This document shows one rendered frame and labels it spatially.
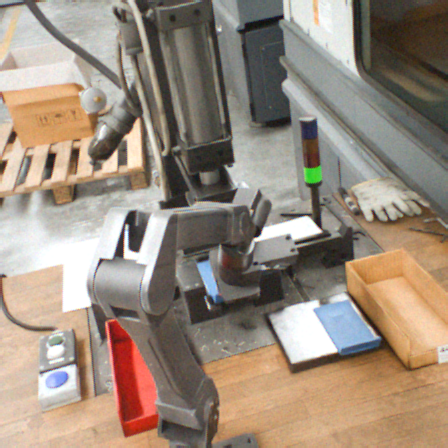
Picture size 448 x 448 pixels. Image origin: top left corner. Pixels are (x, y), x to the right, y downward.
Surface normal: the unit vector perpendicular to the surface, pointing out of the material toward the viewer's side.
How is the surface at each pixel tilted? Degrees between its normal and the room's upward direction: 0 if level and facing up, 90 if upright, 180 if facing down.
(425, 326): 0
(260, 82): 90
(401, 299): 0
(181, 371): 90
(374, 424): 0
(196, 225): 87
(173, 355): 91
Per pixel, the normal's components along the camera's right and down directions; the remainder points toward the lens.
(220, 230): 0.77, 0.17
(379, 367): -0.15, -0.86
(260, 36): 0.17, 0.47
